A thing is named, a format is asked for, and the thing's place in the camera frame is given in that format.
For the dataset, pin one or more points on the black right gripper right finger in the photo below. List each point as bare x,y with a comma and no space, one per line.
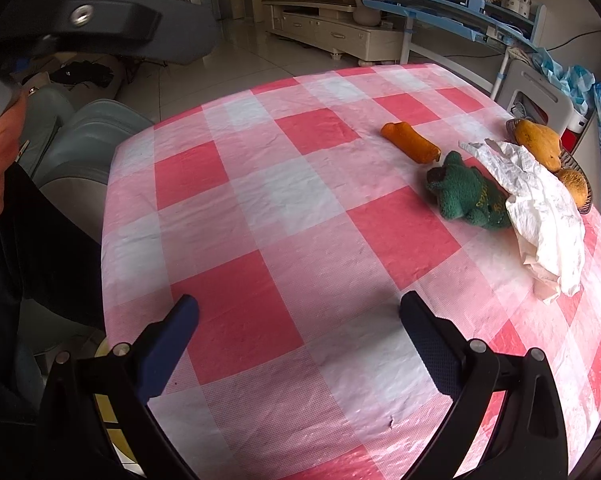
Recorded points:
528,440

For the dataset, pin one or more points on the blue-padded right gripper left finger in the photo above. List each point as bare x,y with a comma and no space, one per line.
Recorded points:
141,374

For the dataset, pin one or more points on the white paper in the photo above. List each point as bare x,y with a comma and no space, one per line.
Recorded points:
546,221

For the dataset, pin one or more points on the small orange peel piece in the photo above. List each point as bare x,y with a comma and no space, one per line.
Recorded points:
411,143

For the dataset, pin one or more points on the yellow plastic trash bucket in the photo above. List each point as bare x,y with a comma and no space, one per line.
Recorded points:
117,438

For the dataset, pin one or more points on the grey-green chair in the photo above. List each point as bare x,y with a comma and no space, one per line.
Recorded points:
68,151

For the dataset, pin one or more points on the white TV cabinet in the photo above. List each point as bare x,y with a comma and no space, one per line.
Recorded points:
331,28

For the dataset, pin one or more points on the pink kettlebell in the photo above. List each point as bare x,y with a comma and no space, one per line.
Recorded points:
365,16

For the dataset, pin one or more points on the pink checkered tablecloth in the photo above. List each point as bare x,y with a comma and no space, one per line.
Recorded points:
297,228

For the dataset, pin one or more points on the green plush toy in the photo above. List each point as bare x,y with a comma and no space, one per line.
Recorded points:
464,193

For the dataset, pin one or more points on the yellow mango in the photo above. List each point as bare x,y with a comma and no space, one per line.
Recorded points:
576,185
541,141

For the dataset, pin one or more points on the woven fruit plate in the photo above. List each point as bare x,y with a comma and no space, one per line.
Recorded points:
567,162

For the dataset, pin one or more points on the blue study desk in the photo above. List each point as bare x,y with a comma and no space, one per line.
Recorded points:
476,21

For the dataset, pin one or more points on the white plastic stool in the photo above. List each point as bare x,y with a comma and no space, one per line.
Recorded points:
527,94

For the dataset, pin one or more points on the light blue cloth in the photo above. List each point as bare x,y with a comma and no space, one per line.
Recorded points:
576,82

